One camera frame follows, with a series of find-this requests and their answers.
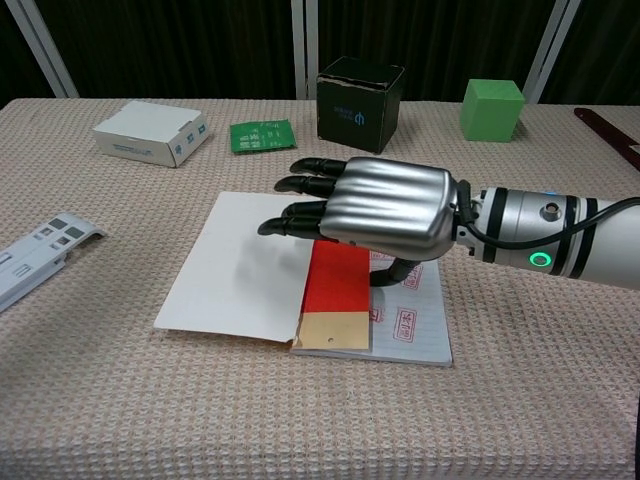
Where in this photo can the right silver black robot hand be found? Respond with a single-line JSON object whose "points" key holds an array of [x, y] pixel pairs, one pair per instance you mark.
{"points": [[390, 205]]}

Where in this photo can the red tan card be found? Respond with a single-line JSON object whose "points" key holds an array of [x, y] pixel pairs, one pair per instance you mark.
{"points": [[335, 290]]}

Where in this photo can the yellow cover notebook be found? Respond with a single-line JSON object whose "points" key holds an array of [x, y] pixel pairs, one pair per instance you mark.
{"points": [[235, 280]]}

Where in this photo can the black cube box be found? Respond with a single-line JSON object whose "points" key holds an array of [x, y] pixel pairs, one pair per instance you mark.
{"points": [[350, 110]]}

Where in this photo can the green cube block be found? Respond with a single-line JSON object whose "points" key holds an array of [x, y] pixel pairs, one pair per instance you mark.
{"points": [[490, 110]]}

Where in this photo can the green card packet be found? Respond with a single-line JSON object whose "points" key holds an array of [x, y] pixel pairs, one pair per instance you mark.
{"points": [[262, 136]]}

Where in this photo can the dark pleated curtain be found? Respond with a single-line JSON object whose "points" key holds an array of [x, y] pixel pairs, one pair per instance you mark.
{"points": [[610, 50], [10, 60], [175, 50], [440, 35]]}

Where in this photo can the dark red long case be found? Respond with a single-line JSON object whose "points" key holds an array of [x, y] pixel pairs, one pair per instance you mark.
{"points": [[615, 137]]}

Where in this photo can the white cardboard box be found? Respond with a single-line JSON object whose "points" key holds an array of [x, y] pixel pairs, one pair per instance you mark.
{"points": [[145, 130]]}

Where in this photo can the beige waffle tablecloth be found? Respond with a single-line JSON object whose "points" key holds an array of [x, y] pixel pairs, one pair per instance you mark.
{"points": [[200, 410]]}

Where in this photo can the white long remote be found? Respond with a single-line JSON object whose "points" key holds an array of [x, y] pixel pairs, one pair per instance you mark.
{"points": [[35, 260]]}

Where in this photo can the white upright frame post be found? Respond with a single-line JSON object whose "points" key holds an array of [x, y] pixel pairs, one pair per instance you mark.
{"points": [[305, 40]]}

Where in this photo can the white slanted frame post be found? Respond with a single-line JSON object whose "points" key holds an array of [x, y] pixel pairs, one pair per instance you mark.
{"points": [[42, 50], [552, 50]]}

